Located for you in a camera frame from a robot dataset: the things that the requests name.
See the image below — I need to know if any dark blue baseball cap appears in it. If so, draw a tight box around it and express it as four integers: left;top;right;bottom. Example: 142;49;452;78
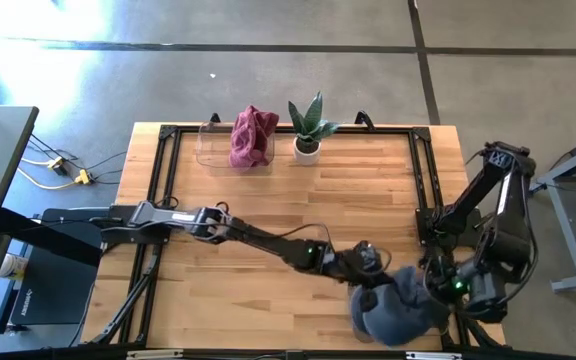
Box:
350;266;452;347

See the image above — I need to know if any magenta cloth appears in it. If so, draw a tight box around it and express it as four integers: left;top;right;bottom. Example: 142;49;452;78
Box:
228;104;281;172

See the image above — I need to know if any clear plastic bin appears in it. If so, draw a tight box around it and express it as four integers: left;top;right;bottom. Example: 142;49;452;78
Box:
346;269;451;346
196;121;277;175

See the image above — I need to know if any snake plant in white pot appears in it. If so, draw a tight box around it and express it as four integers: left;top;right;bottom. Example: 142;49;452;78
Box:
287;91;342;167

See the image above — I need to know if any grey metal table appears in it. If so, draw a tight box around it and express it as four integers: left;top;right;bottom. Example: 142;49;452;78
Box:
520;127;576;295

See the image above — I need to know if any black Husky mat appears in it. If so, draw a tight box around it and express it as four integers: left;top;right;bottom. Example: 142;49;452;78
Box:
7;207;107;329

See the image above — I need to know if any white paper cup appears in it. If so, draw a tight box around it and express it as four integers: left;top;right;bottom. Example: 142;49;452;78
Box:
0;252;30;281

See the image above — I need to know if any black aluminium table frame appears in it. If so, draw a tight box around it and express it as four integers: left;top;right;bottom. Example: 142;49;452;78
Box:
81;122;508;360

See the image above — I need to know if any cream power cable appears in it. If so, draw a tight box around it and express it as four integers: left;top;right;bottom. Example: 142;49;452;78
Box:
16;157;77;191

